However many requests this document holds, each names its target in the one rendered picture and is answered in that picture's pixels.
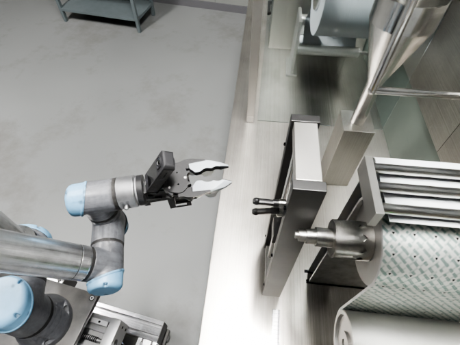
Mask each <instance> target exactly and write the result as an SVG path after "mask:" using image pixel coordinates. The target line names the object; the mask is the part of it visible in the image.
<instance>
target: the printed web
mask: <svg viewBox="0 0 460 345"><path fill-rule="evenodd" d="M362 205H363V199H362V197H361V198H360V199H359V200H358V201H357V203H356V205H355V206H354V208H353V210H352V212H351V213H350V215H349V216H348V218H347V219H346V220H354V221H356V219H357V215H358V213H359V210H360V208H361V206H362ZM380 224H381V237H382V248H381V260H380V264H379V269H378V272H377V274H376V276H375V278H374V281H373V282H372V283H371V284H370V285H366V284H365V283H364V282H363V281H362V280H361V277H360V276H359V273H358V271H357V267H356V263H355V260H349V259H336V258H330V256H329V254H328V252H326V253H325V255H324V257H323V258H322V260H321V261H320V263H319V264H318V266H317V268H316V269H315V271H314V273H313V274H312V276H311V278H310V279H309V282H314V283H326V284H333V285H346V286H353V287H361V288H365V289H364V290H362V291H361V292H360V293H358V294H357V295H356V296H354V297H353V298H352V299H350V300H349V301H348V302H347V303H346V304H344V305H343V306H342V307H340V308H339V310H341V309H344V310H351V311H363V312H370V313H377V314H389V315H395V316H408V317H414V318H427V319H434V320H446V321H453V322H460V228H452V227H437V226H429V225H414V224H406V223H398V222H390V221H389V218H388V215H387V214H385V215H384V216H383V217H382V219H380ZM339 310H338V312H339Z"/></svg>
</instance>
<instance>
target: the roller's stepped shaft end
mask: <svg viewBox="0 0 460 345"><path fill-rule="evenodd" d="M294 238H297V239H298V241H301V242H305V243H306V244H314V246H319V247H326V248H332V246H333V241H334V234H333V229H331V228H323V227H315V229H310V228H305V229H299V230H298V231H295V232H294Z"/></svg>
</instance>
